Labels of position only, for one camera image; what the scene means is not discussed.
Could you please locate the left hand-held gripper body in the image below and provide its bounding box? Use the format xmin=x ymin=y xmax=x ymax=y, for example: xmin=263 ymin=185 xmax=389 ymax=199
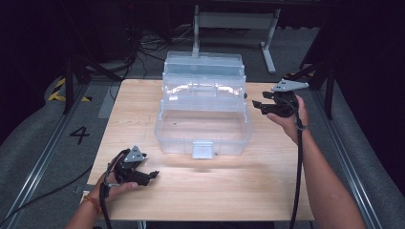
xmin=109 ymin=145 xmax=151 ymax=187

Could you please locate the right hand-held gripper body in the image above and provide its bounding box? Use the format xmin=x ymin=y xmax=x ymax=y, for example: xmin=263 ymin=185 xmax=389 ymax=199
xmin=261 ymin=78 xmax=310 ymax=118

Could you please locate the metal floor rail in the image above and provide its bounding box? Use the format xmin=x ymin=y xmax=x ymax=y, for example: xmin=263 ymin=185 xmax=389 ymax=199
xmin=310 ymin=89 xmax=385 ymax=229
xmin=0 ymin=83 xmax=91 ymax=225

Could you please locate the person's right hand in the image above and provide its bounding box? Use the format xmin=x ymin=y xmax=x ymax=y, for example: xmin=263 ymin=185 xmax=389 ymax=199
xmin=266 ymin=94 xmax=310 ymax=146

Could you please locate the orange bead bracelet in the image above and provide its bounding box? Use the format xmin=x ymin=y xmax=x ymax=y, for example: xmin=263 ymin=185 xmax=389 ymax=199
xmin=82 ymin=195 xmax=103 ymax=215

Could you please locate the black tripod stand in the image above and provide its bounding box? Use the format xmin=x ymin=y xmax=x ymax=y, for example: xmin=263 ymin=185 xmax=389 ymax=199
xmin=284 ymin=59 xmax=337 ymax=120
xmin=61 ymin=52 xmax=124 ymax=115

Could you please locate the grey metal stand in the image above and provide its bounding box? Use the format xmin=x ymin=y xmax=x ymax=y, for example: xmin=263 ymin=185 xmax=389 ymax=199
xmin=192 ymin=4 xmax=283 ymax=75

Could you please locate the thin black floor cable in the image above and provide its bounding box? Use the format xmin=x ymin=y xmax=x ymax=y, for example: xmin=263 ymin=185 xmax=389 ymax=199
xmin=0 ymin=164 xmax=94 ymax=227

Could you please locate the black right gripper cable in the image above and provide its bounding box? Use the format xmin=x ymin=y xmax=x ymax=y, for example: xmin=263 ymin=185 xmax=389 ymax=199
xmin=280 ymin=94 xmax=309 ymax=229

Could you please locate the tangle of black floor cables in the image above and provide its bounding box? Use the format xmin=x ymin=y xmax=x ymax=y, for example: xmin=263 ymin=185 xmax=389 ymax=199
xmin=123 ymin=22 xmax=199 ymax=81

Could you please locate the person's left hand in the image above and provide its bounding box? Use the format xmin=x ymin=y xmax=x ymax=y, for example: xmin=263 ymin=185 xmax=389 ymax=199
xmin=91 ymin=156 xmax=139 ymax=203

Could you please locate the yellow black floor tape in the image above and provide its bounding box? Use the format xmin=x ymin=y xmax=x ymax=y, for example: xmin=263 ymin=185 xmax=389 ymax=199
xmin=47 ymin=77 xmax=94 ymax=103

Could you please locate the clear plastic tiered storage box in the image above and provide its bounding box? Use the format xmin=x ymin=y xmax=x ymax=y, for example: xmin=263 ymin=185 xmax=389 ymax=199
xmin=154 ymin=50 xmax=253 ymax=160

